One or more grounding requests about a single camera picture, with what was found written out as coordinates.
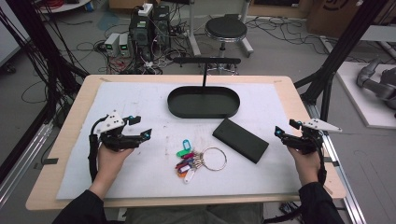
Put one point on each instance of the grey tape strip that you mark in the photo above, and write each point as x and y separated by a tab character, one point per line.
49	161

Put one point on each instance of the large cardboard box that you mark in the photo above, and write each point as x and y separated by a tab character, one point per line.
333	15

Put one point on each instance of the black oval tray with hanger bar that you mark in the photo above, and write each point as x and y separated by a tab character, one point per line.
202	104

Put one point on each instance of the black computer tower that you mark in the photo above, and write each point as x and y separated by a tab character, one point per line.
140	37
161	25

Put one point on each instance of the aluminium rail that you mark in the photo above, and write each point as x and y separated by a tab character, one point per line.
21	158
339	174

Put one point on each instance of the black round stool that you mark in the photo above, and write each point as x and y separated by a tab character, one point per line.
226	28

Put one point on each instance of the person's right hand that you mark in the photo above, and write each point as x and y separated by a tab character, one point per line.
307	168

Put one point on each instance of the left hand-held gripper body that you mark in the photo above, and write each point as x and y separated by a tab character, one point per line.
113	138

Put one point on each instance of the white round table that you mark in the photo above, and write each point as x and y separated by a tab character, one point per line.
62	5

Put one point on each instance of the white platform board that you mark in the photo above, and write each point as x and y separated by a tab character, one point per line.
364	105

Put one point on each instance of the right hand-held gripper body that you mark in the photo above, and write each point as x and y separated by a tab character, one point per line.
308	141

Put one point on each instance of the person's left hand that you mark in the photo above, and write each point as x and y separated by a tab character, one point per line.
110	165

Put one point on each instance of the black wallet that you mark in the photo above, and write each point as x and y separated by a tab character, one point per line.
240	140

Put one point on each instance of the grey bench power supply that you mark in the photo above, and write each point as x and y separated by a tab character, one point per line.
124	45
112	43

